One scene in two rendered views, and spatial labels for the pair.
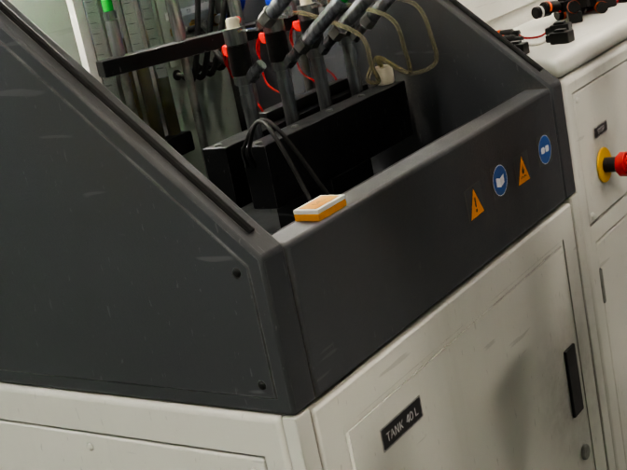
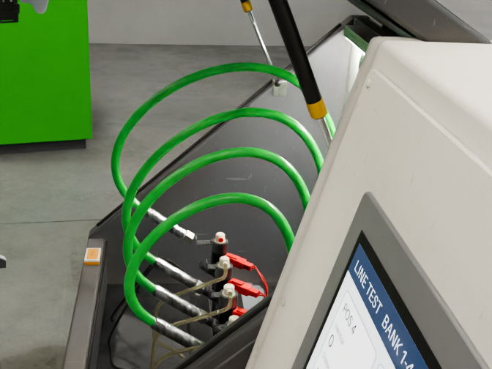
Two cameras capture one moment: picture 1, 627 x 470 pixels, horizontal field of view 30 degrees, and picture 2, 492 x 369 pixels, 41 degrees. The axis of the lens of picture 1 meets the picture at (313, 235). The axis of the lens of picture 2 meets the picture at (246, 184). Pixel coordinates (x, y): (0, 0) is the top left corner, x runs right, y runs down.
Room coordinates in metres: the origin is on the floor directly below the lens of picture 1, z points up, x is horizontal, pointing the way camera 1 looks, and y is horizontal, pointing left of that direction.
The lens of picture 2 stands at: (2.17, -0.64, 1.68)
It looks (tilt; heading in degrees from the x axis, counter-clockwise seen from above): 24 degrees down; 134
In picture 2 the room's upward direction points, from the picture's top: 4 degrees clockwise
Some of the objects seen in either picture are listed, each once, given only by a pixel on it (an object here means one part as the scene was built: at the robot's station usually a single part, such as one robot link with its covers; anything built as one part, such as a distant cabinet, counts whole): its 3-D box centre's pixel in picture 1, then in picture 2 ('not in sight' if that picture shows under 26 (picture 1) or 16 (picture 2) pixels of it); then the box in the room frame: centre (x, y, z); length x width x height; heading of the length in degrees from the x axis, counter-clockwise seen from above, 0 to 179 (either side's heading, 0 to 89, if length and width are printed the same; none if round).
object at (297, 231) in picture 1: (437, 218); (84, 359); (1.30, -0.14, 0.87); 0.62 x 0.04 x 0.16; 143
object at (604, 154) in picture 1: (617, 164); not in sight; (1.63, -0.45, 0.80); 0.05 x 0.04 x 0.05; 143
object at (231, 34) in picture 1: (257, 111); (211, 291); (1.44, 0.04, 1.01); 0.05 x 0.03 x 0.21; 53
